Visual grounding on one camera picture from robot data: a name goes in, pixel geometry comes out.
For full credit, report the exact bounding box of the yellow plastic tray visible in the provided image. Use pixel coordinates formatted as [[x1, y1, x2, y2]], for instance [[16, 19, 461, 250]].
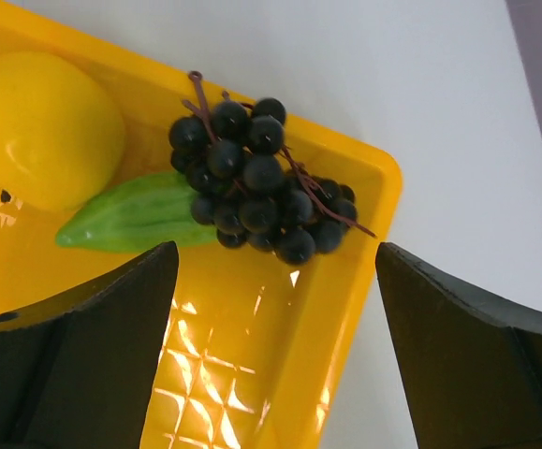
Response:
[[0, 1, 402, 448]]

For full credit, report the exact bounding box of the green leaf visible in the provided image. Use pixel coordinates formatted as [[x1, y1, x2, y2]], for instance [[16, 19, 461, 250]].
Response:
[[54, 172, 216, 253]]

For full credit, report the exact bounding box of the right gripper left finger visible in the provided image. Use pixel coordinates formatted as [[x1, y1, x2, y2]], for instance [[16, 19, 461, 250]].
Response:
[[0, 242, 179, 448]]

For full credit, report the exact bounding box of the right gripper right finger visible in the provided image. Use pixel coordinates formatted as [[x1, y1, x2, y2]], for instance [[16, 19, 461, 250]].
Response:
[[375, 243, 542, 448]]

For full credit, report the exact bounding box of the dark grape bunch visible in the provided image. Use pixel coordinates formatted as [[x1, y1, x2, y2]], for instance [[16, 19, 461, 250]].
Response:
[[168, 71, 376, 266]]

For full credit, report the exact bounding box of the yellow apple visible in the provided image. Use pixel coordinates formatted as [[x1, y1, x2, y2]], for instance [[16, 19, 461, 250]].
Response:
[[0, 51, 125, 211]]

